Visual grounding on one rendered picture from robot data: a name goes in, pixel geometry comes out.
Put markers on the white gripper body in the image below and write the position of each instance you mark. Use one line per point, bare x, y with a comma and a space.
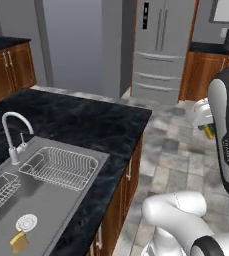
203, 112

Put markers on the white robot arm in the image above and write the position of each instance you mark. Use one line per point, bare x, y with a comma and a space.
182, 220

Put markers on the yellow green sponge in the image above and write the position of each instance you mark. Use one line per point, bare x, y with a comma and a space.
211, 131

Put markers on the brown cabinet run black top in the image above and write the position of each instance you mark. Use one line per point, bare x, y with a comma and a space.
202, 75
9, 70

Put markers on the brown island cabinet door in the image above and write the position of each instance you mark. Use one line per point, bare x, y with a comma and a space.
134, 193
111, 226

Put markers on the grey sink basin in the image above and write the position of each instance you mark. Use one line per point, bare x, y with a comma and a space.
49, 206

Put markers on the white round sink drain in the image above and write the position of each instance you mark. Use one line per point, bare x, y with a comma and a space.
26, 222

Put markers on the grey steel fridge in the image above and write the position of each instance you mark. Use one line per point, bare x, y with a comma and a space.
162, 50

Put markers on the grey framed window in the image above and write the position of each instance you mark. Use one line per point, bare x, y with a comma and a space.
226, 10

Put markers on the white curved tap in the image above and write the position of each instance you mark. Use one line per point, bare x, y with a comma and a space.
14, 154

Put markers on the white wall outlet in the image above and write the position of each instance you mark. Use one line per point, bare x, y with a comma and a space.
223, 32

